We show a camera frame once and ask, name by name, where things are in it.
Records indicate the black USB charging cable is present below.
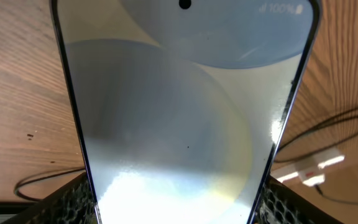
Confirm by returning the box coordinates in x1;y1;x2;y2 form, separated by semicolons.
13;101;358;206

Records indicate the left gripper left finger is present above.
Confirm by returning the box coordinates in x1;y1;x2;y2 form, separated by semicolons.
3;174;96;224

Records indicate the Samsung Galaxy smartphone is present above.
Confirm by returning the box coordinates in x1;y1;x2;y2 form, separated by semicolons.
50;0;322;223

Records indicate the white charger plug adapter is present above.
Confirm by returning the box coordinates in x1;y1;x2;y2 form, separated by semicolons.
298;167;325;187

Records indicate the white power strip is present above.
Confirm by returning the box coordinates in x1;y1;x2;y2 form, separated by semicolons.
270;147;345;183

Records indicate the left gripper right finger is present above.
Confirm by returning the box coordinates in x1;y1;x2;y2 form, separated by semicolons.
254;176;342;224

